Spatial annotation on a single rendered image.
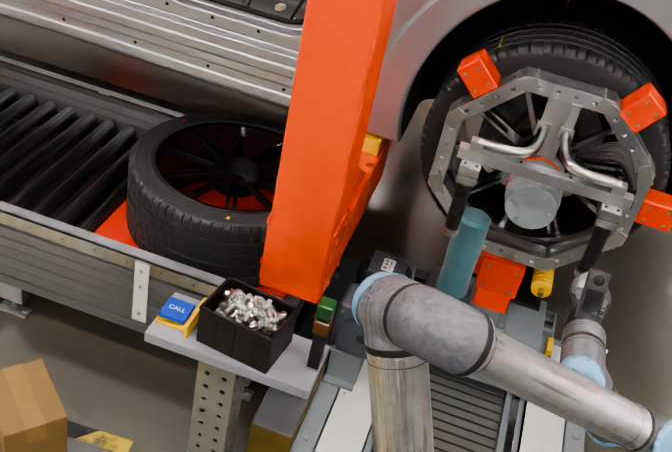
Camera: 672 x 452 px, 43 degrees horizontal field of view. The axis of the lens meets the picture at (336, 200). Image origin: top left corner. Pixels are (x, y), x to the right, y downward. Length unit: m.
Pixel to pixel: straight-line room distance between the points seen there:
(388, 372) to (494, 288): 1.02
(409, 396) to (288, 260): 0.71
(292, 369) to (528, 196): 0.72
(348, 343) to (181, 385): 0.54
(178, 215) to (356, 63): 0.86
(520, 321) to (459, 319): 1.43
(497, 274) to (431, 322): 1.08
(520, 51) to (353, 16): 0.60
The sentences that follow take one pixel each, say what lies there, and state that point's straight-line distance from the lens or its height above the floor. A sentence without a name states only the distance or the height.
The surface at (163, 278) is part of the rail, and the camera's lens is 2.48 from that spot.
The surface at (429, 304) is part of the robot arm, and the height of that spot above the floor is 1.08.
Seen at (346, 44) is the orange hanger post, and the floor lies 1.23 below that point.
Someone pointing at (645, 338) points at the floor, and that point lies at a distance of 3.39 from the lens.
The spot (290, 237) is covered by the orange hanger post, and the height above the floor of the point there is 0.70.
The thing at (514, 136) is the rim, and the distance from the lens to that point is 2.38.
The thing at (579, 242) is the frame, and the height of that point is 0.68.
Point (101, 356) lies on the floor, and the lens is 2.75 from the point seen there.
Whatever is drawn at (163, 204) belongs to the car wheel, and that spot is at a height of 0.50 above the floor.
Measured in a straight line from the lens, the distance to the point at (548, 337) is 2.90.
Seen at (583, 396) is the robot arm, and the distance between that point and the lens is 1.62.
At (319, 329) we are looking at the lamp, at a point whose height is 0.59.
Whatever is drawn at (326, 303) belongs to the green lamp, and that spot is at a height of 0.66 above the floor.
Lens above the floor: 1.98
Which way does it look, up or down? 34 degrees down
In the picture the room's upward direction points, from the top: 12 degrees clockwise
